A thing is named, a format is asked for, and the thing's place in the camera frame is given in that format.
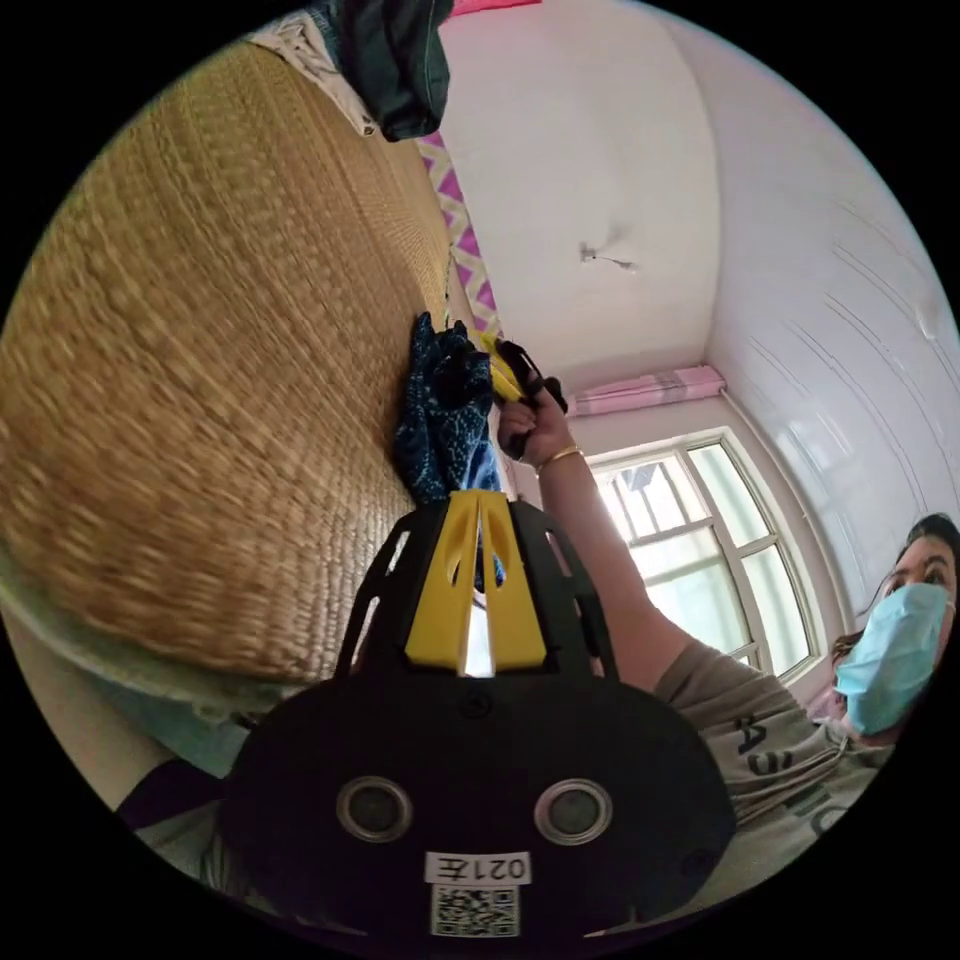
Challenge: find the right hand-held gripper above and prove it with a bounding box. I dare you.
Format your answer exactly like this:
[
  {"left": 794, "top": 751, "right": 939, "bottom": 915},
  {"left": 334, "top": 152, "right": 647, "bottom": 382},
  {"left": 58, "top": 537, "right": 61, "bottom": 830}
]
[{"left": 476, "top": 332, "right": 570, "bottom": 460}]

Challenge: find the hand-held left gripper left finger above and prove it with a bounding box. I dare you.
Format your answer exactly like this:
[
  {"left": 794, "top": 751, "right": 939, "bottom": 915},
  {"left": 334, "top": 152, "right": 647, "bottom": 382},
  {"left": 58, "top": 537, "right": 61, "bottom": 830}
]
[{"left": 404, "top": 491, "right": 480, "bottom": 667}]

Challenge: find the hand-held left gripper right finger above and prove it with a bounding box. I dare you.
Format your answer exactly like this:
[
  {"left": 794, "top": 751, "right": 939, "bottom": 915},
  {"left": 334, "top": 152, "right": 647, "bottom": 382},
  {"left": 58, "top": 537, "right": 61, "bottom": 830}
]
[{"left": 476, "top": 491, "right": 547, "bottom": 667}]

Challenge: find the blue patterned long sleeve shirt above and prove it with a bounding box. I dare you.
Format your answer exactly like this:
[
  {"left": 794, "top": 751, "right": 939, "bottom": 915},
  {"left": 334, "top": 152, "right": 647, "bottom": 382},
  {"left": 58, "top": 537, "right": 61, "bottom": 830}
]
[{"left": 391, "top": 311, "right": 507, "bottom": 594}]

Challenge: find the person's right forearm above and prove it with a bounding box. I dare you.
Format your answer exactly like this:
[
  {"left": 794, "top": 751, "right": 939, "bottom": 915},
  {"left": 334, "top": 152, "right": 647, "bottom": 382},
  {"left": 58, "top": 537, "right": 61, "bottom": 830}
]
[{"left": 535, "top": 448, "right": 699, "bottom": 680}]

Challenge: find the person's right hand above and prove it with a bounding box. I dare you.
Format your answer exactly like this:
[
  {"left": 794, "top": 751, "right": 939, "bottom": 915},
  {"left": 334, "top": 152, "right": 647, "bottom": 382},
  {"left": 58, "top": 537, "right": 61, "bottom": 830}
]
[{"left": 497, "top": 397, "right": 580, "bottom": 472}]

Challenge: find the pink curtain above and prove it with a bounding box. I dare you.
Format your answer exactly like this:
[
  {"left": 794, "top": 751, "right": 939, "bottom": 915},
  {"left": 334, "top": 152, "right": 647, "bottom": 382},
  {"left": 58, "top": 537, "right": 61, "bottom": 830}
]
[{"left": 566, "top": 364, "right": 729, "bottom": 418}]

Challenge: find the window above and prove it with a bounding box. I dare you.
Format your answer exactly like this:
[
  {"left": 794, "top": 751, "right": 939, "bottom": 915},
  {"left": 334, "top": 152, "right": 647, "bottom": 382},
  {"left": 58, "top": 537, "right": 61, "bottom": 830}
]
[{"left": 588, "top": 425, "right": 828, "bottom": 682}]

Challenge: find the bed with woven mat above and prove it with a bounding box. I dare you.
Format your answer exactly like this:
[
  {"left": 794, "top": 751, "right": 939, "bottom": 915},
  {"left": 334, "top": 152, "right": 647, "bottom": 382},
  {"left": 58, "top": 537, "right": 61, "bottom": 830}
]
[{"left": 0, "top": 14, "right": 520, "bottom": 759}]

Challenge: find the person's body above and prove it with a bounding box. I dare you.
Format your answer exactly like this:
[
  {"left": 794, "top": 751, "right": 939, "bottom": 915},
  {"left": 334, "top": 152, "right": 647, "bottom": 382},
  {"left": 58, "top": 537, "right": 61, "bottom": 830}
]
[{"left": 650, "top": 512, "right": 960, "bottom": 913}]

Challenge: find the pile of clothes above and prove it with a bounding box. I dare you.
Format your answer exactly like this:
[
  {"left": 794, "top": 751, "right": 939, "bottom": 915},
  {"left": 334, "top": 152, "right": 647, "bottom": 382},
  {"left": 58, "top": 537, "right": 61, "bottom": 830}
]
[{"left": 322, "top": 0, "right": 456, "bottom": 144}]

